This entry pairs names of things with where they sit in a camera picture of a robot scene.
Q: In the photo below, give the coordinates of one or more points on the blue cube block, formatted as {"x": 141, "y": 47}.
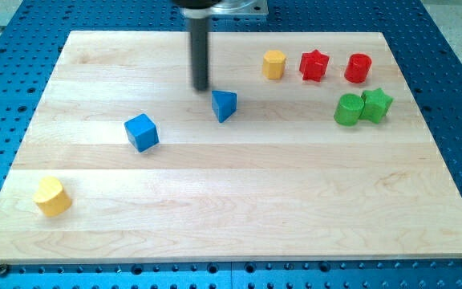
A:
{"x": 142, "y": 132}

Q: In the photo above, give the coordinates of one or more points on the yellow heart block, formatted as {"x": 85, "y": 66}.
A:
{"x": 51, "y": 197}

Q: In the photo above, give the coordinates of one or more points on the blue triangular prism block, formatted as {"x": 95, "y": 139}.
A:
{"x": 224, "y": 104}

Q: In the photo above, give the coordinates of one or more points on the light wooden board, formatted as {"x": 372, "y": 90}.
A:
{"x": 279, "y": 180}

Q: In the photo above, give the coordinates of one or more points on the yellow hexagon block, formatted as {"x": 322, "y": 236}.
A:
{"x": 273, "y": 66}

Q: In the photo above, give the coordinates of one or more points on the red star block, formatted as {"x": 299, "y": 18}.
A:
{"x": 313, "y": 65}

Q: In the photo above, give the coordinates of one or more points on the green cylinder block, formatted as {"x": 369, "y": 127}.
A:
{"x": 348, "y": 110}

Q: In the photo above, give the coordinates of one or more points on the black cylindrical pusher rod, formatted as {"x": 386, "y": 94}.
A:
{"x": 199, "y": 53}

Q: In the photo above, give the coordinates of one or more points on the red cylinder block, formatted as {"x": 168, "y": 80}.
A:
{"x": 357, "y": 68}

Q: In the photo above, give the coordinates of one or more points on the green star block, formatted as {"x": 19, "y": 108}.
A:
{"x": 376, "y": 105}

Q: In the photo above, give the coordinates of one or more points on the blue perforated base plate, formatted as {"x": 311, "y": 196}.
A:
{"x": 33, "y": 37}

